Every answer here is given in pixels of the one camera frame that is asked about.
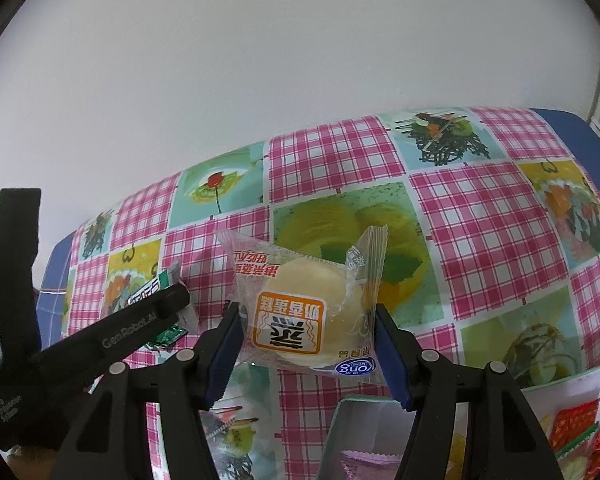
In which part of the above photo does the green white small packet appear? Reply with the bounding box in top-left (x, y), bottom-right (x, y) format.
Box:
top-left (124, 261), bottom-right (199, 352)

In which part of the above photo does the pink plaid fruit tablecloth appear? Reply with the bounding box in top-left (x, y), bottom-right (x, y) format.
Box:
top-left (61, 107), bottom-right (600, 479)

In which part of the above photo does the pink snack packet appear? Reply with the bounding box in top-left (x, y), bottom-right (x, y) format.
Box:
top-left (340, 450), bottom-right (402, 480)

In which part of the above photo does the red patterned wafer packet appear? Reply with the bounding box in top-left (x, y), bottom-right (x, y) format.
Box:
top-left (548, 399), bottom-right (600, 453)

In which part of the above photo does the green edged cake packet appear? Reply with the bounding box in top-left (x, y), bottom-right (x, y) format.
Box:
top-left (556, 422), bottom-right (600, 480)

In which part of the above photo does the blue checked under cloth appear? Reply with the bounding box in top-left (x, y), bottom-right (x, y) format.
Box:
top-left (38, 107), bottom-right (600, 316)

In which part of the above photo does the mint green white tray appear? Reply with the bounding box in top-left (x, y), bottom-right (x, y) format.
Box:
top-left (318, 350), bottom-right (600, 479)

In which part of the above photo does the yellow snack packet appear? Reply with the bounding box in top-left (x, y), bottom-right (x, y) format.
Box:
top-left (444, 434), bottom-right (466, 480)

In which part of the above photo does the large steamed cake packet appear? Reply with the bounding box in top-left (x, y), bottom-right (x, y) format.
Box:
top-left (216, 226), bottom-right (388, 384)

